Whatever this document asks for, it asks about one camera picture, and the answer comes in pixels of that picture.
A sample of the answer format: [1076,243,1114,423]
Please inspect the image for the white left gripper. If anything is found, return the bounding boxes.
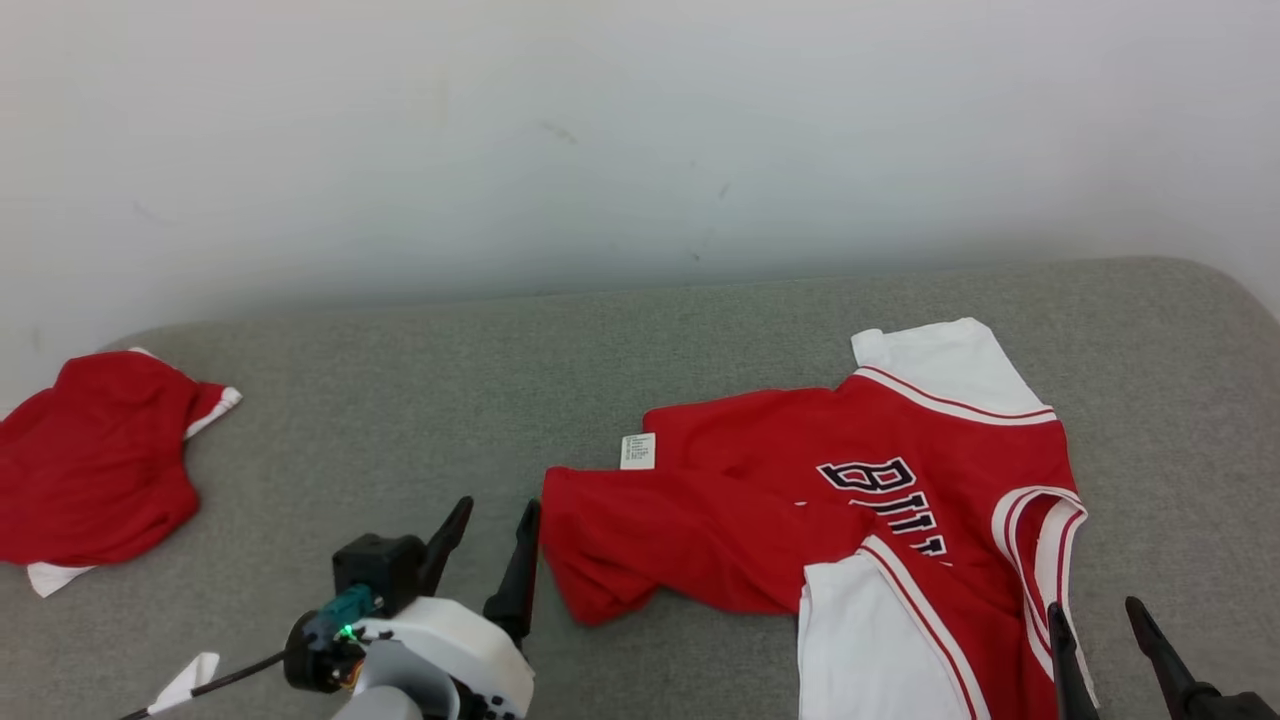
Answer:
[284,496,542,720]

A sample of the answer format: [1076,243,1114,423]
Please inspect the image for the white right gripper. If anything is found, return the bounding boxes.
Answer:
[1047,596,1280,720]

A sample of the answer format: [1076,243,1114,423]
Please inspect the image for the red Bulls basketball jersey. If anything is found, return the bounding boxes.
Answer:
[540,317,1099,720]

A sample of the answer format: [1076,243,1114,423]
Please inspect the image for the red shorts with white stripe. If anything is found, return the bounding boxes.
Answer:
[0,347,243,599]

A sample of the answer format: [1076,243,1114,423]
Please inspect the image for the grey fabric sofa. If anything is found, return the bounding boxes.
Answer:
[0,257,1280,720]

